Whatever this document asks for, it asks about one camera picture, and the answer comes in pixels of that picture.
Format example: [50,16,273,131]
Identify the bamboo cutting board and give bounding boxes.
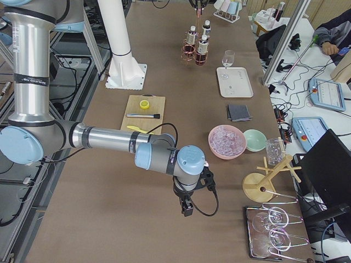
[120,95,166,132]

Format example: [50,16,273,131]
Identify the clear wine glass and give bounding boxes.
[222,50,235,79]

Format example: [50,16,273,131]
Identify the glass tumbler on stand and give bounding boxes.
[265,137,285,165]

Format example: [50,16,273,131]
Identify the half lemon slice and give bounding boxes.
[139,100,150,110]

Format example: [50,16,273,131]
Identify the wooden cup tree stand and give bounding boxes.
[242,152,301,203]

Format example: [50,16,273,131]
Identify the white cup rack pastel cups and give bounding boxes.
[213,0,242,23]

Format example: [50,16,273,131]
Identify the copper wire bottle basket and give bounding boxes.
[182,20,211,66]

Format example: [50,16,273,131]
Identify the pink bowl with ice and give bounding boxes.
[208,125,246,160]

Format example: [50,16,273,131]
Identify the yellow plastic knife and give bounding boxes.
[127,125,148,134]

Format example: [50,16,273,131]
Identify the tea bottle near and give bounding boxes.
[202,20,211,39]

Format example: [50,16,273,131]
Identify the tea bottle far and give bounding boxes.
[184,25,197,55]

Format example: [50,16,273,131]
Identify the tea bottle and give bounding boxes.
[184,25,197,55]
[195,35,208,66]
[202,20,211,39]

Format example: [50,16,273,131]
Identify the blue teach pendant near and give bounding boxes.
[291,117,329,152]

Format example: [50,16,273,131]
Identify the cream rabbit tray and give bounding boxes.
[217,67,253,98]

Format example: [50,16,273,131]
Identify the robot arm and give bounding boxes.
[1,1,216,216]

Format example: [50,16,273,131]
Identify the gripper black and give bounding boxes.
[173,167,214,217]
[189,0,208,8]

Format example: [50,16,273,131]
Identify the tea bottle middle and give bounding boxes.
[195,35,208,66]

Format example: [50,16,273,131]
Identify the black monitor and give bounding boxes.
[297,128,351,233]

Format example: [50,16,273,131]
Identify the grey folded cloth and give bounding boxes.
[227,104,252,122]

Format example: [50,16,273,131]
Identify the seated person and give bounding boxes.
[313,9,350,65]

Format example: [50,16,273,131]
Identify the green empty bowl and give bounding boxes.
[244,129,267,152]

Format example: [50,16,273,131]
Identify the black glass rack tray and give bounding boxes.
[245,206,282,262]

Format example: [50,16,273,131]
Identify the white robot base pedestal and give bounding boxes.
[98,0,147,90]

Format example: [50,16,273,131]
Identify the steel muddler black tip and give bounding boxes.
[125,113,161,119]

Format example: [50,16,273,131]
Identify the blue teach pendant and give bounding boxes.
[308,78,346,112]
[291,117,329,152]

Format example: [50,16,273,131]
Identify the blue teach pendant far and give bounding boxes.
[308,78,346,112]

